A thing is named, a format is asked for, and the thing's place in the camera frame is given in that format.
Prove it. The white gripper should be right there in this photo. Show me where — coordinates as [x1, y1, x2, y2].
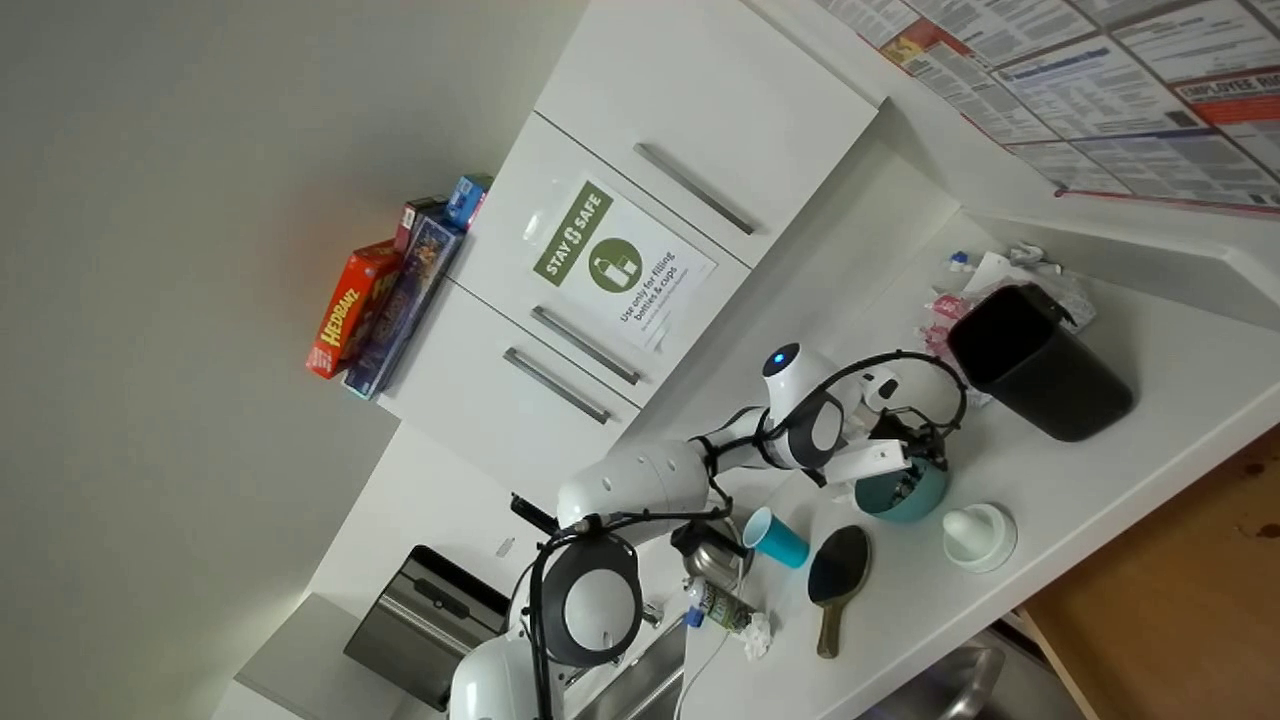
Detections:
[820, 438, 951, 496]

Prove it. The teal bowl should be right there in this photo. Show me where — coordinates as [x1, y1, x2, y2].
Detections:
[851, 458, 958, 528]

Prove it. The wooden open drawer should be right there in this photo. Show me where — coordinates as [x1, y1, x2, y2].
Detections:
[1015, 424, 1280, 720]

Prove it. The small white round dish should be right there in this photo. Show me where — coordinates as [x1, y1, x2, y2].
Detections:
[941, 499, 1021, 577]

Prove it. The black ping pong paddle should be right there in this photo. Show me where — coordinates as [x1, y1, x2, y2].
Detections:
[804, 521, 876, 665]

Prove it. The blue plastic cup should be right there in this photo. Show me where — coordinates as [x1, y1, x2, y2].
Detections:
[739, 504, 818, 577]

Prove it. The black plastic bin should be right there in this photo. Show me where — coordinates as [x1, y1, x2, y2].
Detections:
[943, 281, 1137, 449]

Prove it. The stainless steel appliance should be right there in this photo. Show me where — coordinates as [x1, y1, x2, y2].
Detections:
[855, 629, 1075, 720]

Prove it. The bag of pink packets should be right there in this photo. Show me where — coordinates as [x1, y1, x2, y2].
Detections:
[922, 236, 1103, 360]

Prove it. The steel coffee pot black lid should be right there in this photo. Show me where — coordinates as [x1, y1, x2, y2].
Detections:
[667, 517, 761, 631]

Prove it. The green spray can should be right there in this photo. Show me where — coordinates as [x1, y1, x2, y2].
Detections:
[675, 598, 773, 662]

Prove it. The green stay safe sign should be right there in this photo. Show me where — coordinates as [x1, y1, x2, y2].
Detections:
[534, 178, 720, 360]

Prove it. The white cabinet door with sign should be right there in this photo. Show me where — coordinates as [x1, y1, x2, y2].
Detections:
[452, 112, 757, 414]

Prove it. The small blue box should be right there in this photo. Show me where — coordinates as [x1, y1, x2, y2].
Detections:
[443, 172, 498, 241]

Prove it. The long blue box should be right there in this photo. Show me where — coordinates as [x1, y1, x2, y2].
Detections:
[342, 195, 472, 405]

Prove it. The red cardboard box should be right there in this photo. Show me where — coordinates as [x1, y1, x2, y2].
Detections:
[302, 236, 406, 385]

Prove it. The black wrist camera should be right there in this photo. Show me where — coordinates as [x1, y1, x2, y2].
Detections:
[876, 410, 951, 468]

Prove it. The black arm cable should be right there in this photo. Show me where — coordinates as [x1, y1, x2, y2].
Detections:
[797, 347, 971, 451]

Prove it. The steel cabinet handle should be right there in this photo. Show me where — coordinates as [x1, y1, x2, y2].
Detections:
[501, 343, 622, 430]
[631, 136, 764, 241]
[529, 306, 648, 393]

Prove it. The large colourful wall poster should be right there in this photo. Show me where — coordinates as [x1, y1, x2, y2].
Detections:
[811, 0, 1280, 216]

